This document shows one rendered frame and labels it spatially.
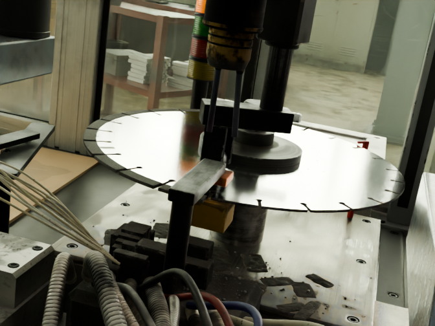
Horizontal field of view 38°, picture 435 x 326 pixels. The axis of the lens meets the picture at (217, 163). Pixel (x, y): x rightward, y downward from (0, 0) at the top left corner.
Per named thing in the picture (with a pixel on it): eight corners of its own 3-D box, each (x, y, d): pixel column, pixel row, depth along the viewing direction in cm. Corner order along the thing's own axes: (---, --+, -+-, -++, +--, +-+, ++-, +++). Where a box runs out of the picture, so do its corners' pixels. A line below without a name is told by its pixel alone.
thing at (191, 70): (191, 74, 99) (194, 55, 98) (219, 79, 98) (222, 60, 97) (182, 77, 95) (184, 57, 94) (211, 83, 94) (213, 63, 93)
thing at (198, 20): (197, 33, 97) (199, 13, 96) (225, 37, 96) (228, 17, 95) (188, 34, 93) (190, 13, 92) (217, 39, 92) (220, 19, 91)
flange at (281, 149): (292, 143, 75) (296, 122, 74) (309, 173, 64) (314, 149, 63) (198, 130, 74) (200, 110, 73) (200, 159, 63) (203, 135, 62)
